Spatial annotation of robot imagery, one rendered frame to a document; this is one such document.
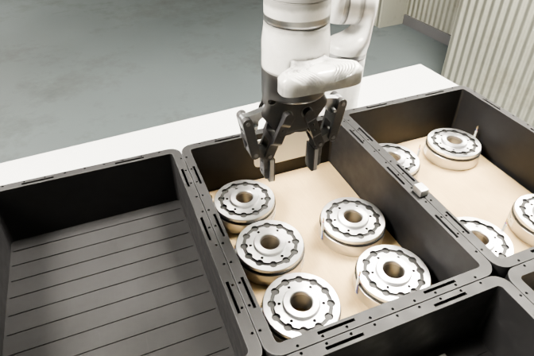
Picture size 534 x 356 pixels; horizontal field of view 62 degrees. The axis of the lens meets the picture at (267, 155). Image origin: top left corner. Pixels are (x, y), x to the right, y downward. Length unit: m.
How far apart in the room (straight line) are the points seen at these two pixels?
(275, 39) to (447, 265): 0.39
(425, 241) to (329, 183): 0.23
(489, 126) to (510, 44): 1.84
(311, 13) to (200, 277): 0.41
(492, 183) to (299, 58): 0.55
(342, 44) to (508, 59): 1.91
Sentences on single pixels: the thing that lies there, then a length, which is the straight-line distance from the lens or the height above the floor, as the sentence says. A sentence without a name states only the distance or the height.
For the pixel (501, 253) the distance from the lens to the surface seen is 0.74.
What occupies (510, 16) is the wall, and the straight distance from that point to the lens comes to 2.77.
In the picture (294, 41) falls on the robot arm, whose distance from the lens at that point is 0.46.
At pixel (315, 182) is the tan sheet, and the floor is 0.83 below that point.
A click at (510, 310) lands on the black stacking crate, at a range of 0.61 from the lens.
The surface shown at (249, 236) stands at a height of 0.86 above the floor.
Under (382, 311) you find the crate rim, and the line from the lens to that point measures 0.53.
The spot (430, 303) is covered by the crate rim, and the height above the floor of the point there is 0.93.
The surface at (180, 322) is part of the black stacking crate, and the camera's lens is 0.64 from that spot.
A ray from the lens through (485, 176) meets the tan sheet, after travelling 0.93.
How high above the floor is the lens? 1.36
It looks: 37 degrees down
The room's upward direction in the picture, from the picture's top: straight up
